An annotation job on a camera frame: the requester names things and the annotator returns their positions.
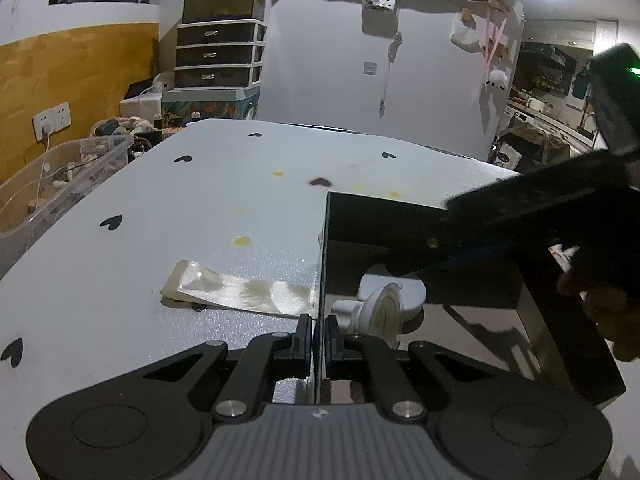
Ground white appliance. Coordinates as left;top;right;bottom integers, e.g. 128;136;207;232
119;72;177;117

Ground white wall socket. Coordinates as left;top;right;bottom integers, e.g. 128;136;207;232
32;102;71;139

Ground white plastic bag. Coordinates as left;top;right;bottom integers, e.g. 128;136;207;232
450;19;484;54

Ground black box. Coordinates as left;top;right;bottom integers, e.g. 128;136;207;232
316;191;627;407

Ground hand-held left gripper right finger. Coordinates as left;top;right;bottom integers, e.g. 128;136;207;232
324;316;501;423

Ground shiny clear plastic strip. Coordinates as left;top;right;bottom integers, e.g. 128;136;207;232
159;259;319;319

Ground white plastic pump part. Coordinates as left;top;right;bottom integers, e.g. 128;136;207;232
331;272;427;352

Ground clear plastic storage bin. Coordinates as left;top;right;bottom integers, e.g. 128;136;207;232
0;134;135;278

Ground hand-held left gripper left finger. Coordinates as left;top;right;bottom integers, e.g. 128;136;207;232
142;314;313;423

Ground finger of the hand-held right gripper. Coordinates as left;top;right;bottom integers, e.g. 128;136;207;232
445;152;631;256
382;242;566;281

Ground white drawer unit dark drawers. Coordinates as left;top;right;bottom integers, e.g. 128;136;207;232
174;19;267;92

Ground white power cable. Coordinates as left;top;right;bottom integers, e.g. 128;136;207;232
36;127;52;216

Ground teal printed box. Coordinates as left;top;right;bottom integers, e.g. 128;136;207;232
161;85;264;128

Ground person's right hand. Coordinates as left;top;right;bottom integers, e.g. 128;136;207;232
556;270;640;362

